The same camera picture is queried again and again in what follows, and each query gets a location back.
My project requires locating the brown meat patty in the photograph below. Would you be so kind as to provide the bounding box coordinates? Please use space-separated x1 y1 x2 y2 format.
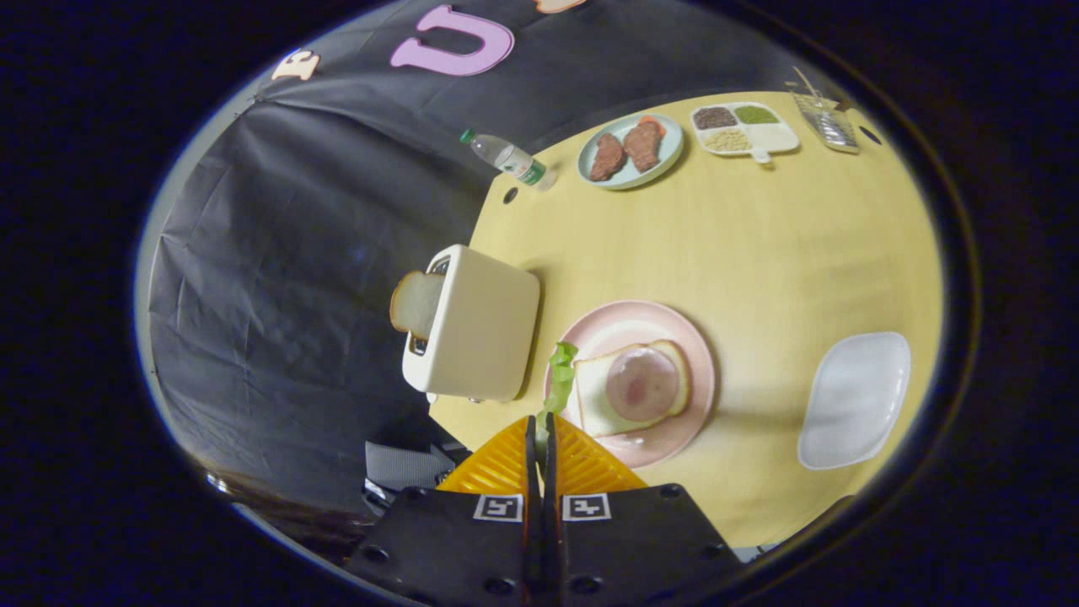
622 121 664 174
588 132 628 183

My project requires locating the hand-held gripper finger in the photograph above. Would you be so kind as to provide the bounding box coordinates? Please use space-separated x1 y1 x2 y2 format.
344 415 540 607
544 413 747 607

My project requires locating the pink round plate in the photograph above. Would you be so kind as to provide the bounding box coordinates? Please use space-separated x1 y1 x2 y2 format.
544 300 717 470

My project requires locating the clear plastic water bottle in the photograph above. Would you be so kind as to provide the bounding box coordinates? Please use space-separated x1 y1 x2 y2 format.
459 129 559 191

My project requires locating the white bread slice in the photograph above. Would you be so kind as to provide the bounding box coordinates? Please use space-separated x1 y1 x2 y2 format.
574 339 691 438

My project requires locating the light blue plate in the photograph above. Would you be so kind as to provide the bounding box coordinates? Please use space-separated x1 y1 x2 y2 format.
577 113 684 191

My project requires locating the pink ham slice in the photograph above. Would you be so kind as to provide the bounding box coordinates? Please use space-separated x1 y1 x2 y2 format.
604 346 681 423

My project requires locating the grey padded object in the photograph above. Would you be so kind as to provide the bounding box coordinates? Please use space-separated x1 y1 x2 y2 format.
364 440 456 494

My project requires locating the white divided condiment dish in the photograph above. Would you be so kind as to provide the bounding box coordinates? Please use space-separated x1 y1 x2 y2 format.
690 102 800 164

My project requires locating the clear glass utensil holder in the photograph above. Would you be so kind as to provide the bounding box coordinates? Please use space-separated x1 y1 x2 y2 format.
791 89 862 155

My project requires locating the white oval plate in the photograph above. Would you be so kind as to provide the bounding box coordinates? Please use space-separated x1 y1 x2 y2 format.
797 331 912 471

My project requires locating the toasted bread slice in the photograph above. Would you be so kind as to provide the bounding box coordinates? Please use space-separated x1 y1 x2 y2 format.
389 270 448 341

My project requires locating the green lettuce leaf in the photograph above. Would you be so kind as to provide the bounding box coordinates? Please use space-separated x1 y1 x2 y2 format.
536 341 580 439

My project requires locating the cream white toaster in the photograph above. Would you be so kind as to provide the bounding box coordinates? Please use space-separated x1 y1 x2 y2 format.
402 244 541 404

